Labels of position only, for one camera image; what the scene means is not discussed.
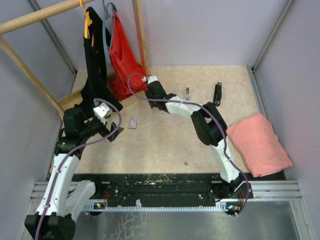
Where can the aluminium frame rail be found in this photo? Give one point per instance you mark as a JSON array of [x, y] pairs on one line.
[[263, 191]]

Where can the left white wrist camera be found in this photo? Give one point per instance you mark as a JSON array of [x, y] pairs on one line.
[[102, 112]]

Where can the red hanging garment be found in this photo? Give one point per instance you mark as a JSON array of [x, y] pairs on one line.
[[128, 73]]

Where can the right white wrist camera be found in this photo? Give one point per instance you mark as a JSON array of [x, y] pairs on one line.
[[150, 79]]

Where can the black hanging garment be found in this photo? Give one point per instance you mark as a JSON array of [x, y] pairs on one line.
[[96, 82]]

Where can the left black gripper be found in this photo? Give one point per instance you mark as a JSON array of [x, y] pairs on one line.
[[105, 131]]

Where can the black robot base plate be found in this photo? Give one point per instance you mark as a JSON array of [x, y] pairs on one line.
[[154, 190]]

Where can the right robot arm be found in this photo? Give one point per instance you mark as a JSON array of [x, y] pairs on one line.
[[211, 130]]

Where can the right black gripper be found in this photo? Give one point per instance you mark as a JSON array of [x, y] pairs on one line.
[[151, 104]]

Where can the left red staple box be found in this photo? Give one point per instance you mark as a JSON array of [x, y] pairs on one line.
[[133, 121]]

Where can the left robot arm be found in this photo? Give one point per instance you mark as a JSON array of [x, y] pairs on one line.
[[56, 215]]

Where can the yellow clothes hanger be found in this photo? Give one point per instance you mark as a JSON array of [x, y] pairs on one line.
[[87, 20]]

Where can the wooden clothes rack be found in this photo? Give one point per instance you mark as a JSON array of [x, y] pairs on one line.
[[53, 64]]

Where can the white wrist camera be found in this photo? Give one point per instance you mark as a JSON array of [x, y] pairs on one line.
[[150, 79], [102, 112]]

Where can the pink folded towel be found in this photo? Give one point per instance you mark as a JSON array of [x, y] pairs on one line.
[[256, 142]]

